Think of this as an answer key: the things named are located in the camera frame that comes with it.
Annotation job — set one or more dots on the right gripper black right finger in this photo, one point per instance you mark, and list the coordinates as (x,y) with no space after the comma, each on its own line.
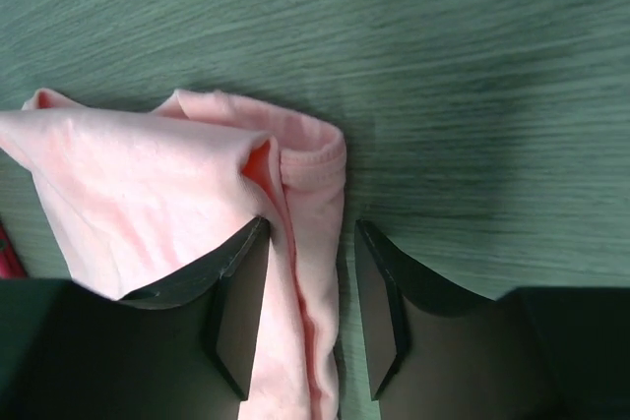
(434,349)

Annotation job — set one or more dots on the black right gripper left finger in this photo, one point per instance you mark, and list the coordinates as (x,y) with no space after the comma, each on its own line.
(205,319)

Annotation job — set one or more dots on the light pink t shirt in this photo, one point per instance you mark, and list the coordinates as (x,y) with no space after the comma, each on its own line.
(132,197)

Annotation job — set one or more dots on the folded magenta t shirt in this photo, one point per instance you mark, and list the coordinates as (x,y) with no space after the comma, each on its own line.
(10,266)

